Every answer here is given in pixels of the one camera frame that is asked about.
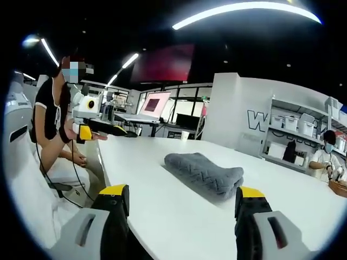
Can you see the grey towel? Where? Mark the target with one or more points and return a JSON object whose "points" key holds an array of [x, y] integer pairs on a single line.
{"points": [[206, 173]]}

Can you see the black monitor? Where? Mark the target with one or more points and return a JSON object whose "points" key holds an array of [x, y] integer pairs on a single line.
{"points": [[187, 122]]}

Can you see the open laptop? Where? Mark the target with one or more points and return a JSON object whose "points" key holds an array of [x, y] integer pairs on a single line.
{"points": [[154, 105]]}

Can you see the white chair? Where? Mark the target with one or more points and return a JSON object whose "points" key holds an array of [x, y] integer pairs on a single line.
{"points": [[29, 173]]}

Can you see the long ceiling light strip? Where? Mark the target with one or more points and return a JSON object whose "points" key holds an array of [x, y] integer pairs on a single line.
{"points": [[244, 8]]}

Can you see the white shelf unit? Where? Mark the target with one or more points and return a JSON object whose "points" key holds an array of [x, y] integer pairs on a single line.
{"points": [[306, 138]]}

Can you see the black bag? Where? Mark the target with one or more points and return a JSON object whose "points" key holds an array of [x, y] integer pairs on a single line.
{"points": [[290, 151]]}

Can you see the white paper cup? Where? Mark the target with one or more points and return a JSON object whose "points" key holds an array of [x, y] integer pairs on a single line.
{"points": [[184, 136]]}

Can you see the standing desk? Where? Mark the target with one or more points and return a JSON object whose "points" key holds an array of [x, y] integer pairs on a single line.
{"points": [[151, 127]]}

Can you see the white storage box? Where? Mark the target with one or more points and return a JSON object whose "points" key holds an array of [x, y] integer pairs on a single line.
{"points": [[277, 121], [306, 125], [291, 123]]}

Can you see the large red hanging screen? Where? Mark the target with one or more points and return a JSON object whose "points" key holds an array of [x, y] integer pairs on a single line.
{"points": [[165, 63]]}

